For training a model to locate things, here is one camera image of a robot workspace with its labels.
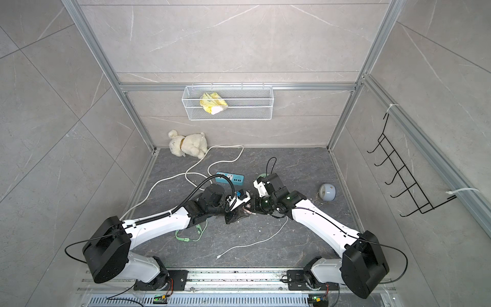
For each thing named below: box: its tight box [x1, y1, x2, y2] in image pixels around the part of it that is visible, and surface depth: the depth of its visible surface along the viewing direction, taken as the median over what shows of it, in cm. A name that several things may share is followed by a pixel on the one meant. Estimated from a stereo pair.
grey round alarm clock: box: [318, 182, 337, 202], surface depth 92 cm
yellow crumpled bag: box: [199, 92, 229, 116], surface depth 87 cm
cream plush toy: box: [168, 129, 208, 160], surface depth 113 cm
